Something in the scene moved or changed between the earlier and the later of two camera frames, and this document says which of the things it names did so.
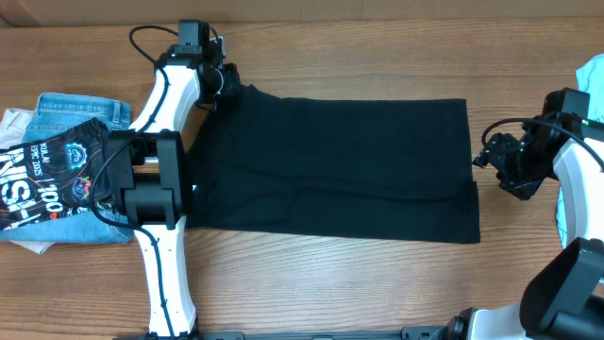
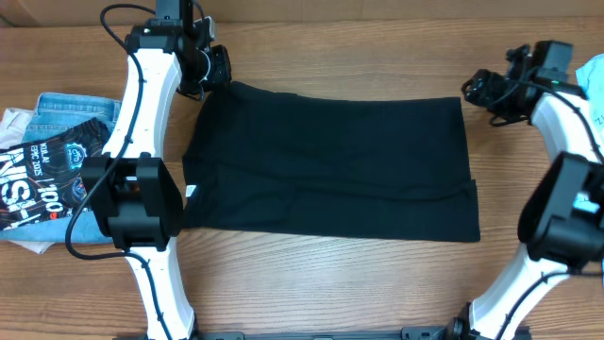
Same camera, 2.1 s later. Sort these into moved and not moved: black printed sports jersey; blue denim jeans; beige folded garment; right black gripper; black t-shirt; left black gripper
Moved: left black gripper; right black gripper
Not moved: black printed sports jersey; black t-shirt; beige folded garment; blue denim jeans
